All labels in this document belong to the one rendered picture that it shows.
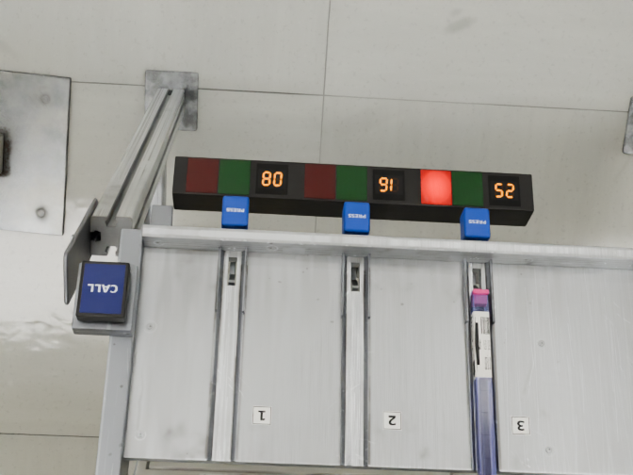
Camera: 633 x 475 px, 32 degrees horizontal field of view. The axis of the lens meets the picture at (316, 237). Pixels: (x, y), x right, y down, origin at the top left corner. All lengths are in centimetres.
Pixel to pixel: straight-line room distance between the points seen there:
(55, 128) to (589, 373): 99
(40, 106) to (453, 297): 90
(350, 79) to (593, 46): 37
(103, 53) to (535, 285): 89
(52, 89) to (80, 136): 8
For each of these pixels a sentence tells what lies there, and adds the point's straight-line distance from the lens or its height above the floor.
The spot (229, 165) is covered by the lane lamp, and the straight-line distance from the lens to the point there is 104.
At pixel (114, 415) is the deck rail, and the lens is 93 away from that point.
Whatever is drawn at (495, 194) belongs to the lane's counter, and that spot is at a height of 66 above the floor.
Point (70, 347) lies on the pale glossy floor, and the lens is 185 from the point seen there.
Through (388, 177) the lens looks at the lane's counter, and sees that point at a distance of 104.
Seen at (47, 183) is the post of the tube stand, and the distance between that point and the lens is 175.
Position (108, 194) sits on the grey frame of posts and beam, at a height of 57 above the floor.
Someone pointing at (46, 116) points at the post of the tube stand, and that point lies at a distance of 172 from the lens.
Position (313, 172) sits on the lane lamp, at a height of 65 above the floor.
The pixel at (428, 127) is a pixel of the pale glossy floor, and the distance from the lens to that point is 171.
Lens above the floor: 165
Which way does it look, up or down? 71 degrees down
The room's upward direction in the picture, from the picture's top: 174 degrees clockwise
